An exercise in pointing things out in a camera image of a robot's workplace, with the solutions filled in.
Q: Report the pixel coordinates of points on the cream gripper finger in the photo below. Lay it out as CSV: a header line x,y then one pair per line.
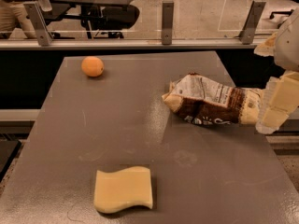
x,y
266,48
280,99

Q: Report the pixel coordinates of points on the brown chip bag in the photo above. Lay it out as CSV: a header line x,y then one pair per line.
x,y
202,101

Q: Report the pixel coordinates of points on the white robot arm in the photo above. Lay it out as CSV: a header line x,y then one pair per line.
x,y
286,52

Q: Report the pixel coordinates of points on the yellow sponge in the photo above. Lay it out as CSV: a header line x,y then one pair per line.
x,y
123,189

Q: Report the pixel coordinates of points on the black office chair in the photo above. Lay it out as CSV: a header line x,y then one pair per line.
x,y
109,20

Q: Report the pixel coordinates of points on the orange fruit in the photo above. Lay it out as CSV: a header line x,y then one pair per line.
x,y
92,66

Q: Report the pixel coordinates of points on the dark background desk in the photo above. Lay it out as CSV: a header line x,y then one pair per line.
x,y
71,9

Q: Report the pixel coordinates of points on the glass barrier panel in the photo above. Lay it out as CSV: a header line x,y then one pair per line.
x,y
201,19

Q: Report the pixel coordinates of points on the seated person in beige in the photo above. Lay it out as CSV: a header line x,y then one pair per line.
x,y
13,14

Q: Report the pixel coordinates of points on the right metal bracket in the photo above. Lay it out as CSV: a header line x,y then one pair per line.
x,y
247,33

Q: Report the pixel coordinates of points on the metal bracket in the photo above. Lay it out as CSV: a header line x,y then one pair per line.
x,y
247,33
35,15
167,22

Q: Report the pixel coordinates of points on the middle metal bracket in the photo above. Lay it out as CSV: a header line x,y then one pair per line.
x,y
167,22

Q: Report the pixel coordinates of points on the left metal bracket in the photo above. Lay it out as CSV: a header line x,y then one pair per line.
x,y
35,15

